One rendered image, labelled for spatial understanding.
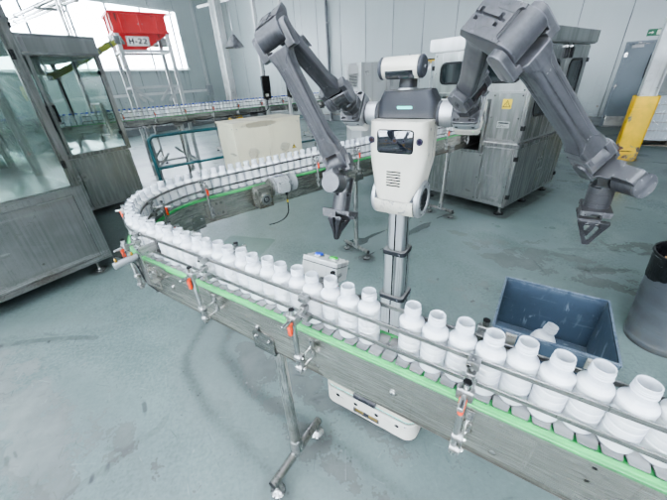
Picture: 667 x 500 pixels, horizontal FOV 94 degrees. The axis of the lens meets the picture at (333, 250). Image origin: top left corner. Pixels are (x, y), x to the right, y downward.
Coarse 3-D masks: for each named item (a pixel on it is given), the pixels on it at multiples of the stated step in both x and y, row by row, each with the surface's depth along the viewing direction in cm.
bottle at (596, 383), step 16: (592, 368) 57; (608, 368) 57; (576, 384) 59; (592, 384) 57; (608, 384) 56; (576, 400) 60; (608, 400) 56; (576, 416) 61; (592, 416) 59; (576, 432) 62
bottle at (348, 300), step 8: (344, 288) 84; (352, 288) 81; (344, 296) 82; (352, 296) 82; (344, 304) 82; (352, 304) 82; (344, 312) 83; (344, 320) 84; (352, 320) 84; (352, 328) 86; (344, 336) 87; (352, 336) 87
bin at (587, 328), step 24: (504, 288) 118; (528, 288) 116; (552, 288) 112; (504, 312) 125; (528, 312) 120; (552, 312) 115; (576, 312) 111; (600, 312) 106; (576, 336) 114; (600, 336) 102
